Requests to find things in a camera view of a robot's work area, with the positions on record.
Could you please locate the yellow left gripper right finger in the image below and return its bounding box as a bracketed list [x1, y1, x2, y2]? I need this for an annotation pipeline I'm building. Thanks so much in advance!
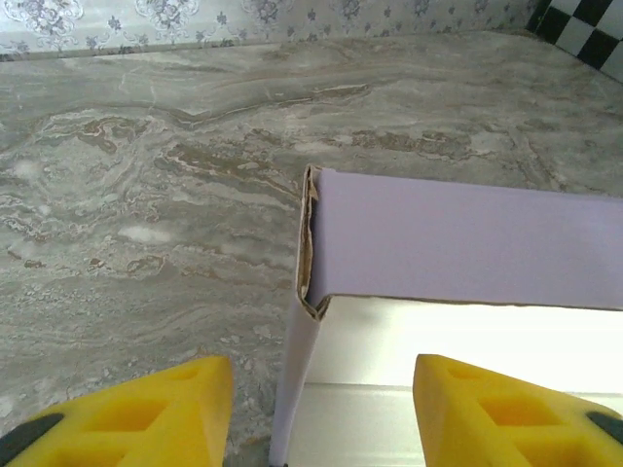
[412, 353, 623, 467]

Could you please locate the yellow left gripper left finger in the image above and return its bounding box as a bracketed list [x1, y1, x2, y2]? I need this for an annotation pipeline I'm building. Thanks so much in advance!
[0, 354, 236, 467]

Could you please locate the black white checkerboard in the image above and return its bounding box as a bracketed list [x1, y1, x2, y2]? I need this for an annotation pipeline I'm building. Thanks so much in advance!
[528, 0, 623, 85]

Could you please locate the white lavender paper box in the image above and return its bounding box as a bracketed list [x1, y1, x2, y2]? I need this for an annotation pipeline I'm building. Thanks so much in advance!
[269, 163, 623, 467]

